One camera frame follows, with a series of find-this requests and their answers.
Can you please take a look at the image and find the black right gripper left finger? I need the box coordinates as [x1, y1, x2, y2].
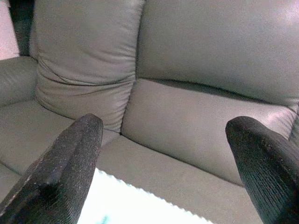
[0, 113, 104, 224]

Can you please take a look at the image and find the mint dotted pillow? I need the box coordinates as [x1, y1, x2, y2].
[78, 168, 211, 224]

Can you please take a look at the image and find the white box appliance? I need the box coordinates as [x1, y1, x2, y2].
[0, 0, 20, 60]

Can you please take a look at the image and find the grey-green leather sofa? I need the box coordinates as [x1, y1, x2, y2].
[0, 0, 299, 224]

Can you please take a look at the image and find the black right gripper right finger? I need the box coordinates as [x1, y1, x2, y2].
[225, 116, 299, 224]

